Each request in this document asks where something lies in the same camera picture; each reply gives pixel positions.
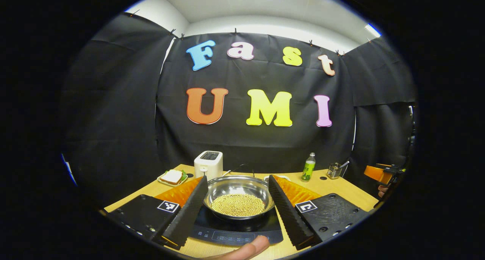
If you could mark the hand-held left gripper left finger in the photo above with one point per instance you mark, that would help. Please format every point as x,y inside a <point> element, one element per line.
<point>189,214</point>

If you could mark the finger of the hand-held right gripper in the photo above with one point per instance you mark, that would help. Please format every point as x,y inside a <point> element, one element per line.
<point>375,173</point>

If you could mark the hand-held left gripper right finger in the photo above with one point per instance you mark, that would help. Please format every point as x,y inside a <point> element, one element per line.
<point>288,214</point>

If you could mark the black induction cooktop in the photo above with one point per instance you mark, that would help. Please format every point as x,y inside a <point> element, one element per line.
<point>235,233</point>

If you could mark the pile of soybeans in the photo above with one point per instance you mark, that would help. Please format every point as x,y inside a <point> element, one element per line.
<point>238,205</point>

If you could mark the white sandwich plate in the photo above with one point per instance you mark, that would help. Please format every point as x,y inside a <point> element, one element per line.
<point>184,179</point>

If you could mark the sandwich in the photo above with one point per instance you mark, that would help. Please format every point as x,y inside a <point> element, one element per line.
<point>171,176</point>

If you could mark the green label drink bottle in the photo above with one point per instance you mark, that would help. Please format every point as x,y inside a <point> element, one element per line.
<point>308,171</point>

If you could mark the white toaster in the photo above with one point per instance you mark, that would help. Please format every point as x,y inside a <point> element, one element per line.
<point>208,167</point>

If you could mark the black backdrop cloth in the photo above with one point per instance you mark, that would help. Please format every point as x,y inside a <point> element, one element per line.
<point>242,138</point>

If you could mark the small ceiling light panel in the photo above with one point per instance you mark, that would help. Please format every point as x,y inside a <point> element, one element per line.
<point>373,30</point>

